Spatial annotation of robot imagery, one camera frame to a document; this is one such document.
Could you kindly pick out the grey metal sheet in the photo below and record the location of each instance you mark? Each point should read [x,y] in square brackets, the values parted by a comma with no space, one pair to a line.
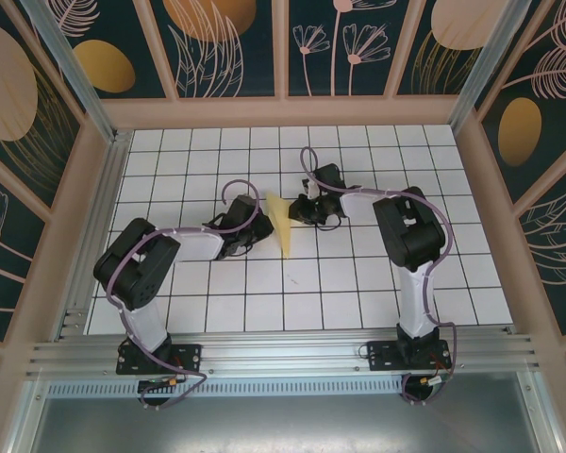
[283,424]

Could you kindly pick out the yellow cloth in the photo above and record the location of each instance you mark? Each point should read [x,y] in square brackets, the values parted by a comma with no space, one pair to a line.
[283,231]

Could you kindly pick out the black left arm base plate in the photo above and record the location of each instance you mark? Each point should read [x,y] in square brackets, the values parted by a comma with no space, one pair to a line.
[188,358]

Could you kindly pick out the long aluminium base rail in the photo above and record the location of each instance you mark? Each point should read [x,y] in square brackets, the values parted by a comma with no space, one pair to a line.
[283,354]

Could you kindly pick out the aluminium side rail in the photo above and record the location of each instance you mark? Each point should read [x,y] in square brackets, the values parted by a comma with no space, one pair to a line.
[111,189]

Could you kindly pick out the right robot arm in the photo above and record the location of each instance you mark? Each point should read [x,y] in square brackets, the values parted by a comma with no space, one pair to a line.
[410,231]

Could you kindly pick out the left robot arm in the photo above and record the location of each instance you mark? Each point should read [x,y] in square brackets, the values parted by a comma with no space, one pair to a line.
[132,269]

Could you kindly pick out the yellow power connector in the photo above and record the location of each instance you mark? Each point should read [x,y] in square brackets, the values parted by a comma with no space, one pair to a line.
[172,380]
[427,380]

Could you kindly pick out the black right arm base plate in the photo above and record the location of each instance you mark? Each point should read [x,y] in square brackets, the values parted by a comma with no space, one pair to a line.
[382,356]

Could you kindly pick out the aluminium corner post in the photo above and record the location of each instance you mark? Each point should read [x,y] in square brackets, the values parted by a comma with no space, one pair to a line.
[75,71]
[486,61]

